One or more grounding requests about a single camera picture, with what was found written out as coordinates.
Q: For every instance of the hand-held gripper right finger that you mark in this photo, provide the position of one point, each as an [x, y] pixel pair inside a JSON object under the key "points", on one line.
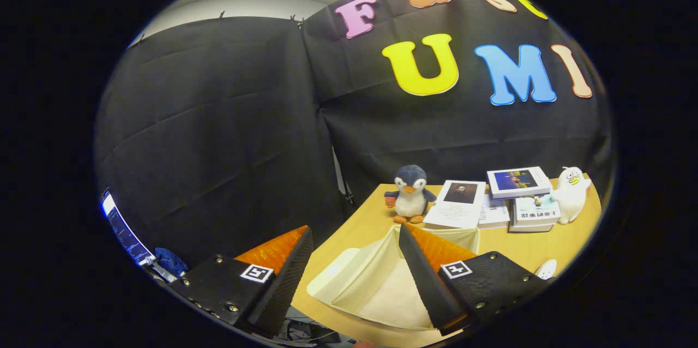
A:
{"points": [[428, 282]]}

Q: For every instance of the black backdrop cloth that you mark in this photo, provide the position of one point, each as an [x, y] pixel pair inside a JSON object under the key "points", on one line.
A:
{"points": [[218, 119]]}

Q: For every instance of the white canvas shoe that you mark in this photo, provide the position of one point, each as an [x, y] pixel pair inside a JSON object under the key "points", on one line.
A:
{"points": [[547, 269]]}

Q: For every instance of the plain white book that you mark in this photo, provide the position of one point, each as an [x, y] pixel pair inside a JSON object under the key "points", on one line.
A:
{"points": [[493, 214]]}

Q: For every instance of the computer monitor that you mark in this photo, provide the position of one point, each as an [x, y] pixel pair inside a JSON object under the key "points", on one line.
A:
{"points": [[124, 233]]}

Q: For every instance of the penguin plush toy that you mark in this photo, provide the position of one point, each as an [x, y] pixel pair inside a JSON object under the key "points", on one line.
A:
{"points": [[411, 200]]}

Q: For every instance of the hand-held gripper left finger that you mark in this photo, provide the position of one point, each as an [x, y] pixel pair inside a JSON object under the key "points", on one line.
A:
{"points": [[281, 282]]}

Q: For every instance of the blue cloth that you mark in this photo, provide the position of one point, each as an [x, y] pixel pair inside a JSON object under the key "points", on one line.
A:
{"points": [[172, 262]]}

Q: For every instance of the beige fabric storage box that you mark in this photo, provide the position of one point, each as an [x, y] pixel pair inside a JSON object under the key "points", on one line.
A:
{"points": [[354, 277]]}

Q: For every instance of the book with pale teal cover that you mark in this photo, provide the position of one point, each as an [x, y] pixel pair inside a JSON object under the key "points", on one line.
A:
{"points": [[537, 210]]}

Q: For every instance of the white book with portrait cover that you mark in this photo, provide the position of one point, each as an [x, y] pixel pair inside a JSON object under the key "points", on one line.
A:
{"points": [[455, 209]]}

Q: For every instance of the white duck plush toy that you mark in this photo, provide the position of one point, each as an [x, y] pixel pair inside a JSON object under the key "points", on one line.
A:
{"points": [[570, 195]]}

